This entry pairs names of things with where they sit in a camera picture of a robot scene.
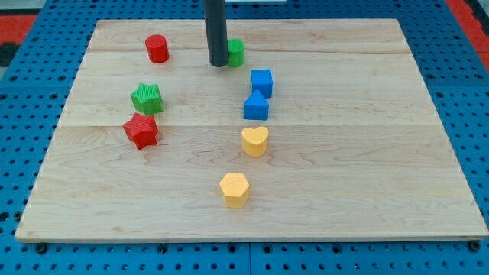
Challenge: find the yellow hexagon block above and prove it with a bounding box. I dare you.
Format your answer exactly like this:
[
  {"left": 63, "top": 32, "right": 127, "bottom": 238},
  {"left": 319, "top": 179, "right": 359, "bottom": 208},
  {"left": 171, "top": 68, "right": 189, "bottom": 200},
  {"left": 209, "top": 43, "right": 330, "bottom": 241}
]
[{"left": 219, "top": 173, "right": 250, "bottom": 209}]

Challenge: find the blue cube block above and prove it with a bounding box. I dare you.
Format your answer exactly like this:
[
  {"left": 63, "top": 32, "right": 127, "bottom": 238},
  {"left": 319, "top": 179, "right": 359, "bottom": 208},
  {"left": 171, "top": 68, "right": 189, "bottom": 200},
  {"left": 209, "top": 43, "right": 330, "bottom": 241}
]
[{"left": 250, "top": 69, "right": 274, "bottom": 99}]

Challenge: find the green cylinder block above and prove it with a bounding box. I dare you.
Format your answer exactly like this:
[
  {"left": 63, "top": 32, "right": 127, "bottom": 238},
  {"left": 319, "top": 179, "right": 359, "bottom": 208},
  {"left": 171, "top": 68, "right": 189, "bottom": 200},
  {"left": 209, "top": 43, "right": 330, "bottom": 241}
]
[{"left": 227, "top": 38, "right": 245, "bottom": 67}]

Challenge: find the red cylinder block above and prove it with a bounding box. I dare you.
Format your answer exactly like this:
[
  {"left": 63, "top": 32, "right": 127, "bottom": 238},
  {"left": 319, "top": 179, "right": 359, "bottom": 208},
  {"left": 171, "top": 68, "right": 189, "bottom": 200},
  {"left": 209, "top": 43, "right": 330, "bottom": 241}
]
[{"left": 145, "top": 34, "right": 170, "bottom": 63}]

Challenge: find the yellow heart block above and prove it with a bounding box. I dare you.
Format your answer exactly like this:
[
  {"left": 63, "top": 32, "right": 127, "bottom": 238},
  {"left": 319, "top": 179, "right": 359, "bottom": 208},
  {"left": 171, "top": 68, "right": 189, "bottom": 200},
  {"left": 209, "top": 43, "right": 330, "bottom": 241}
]
[{"left": 241, "top": 126, "right": 269, "bottom": 158}]

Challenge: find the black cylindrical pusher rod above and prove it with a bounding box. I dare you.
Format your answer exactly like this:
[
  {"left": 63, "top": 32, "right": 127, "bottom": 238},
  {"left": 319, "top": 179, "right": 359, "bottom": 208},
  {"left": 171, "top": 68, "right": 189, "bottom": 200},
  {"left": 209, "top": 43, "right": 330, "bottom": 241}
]
[{"left": 203, "top": 0, "right": 228, "bottom": 67}]

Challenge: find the green star block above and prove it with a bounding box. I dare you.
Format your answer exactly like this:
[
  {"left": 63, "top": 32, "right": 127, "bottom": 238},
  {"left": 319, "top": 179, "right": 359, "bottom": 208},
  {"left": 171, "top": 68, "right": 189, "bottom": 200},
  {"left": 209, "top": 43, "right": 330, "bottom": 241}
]
[{"left": 130, "top": 83, "right": 164, "bottom": 115}]

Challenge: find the red star block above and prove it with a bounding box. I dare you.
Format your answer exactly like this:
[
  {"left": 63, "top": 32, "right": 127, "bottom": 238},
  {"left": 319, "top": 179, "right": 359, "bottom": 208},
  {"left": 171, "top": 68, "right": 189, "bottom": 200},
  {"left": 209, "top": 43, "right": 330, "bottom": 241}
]
[{"left": 122, "top": 113, "right": 159, "bottom": 150}]

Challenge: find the blue house-shaped block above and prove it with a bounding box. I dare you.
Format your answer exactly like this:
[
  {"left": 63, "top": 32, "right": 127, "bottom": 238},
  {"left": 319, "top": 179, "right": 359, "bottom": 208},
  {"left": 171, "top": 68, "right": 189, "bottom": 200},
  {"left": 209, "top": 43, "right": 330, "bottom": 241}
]
[{"left": 243, "top": 89, "right": 269, "bottom": 121}]

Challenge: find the light wooden board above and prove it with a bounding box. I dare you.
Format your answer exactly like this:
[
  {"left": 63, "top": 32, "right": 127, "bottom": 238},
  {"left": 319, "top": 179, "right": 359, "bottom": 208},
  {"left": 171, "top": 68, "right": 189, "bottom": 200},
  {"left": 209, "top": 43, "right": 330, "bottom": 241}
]
[{"left": 15, "top": 19, "right": 488, "bottom": 244}]

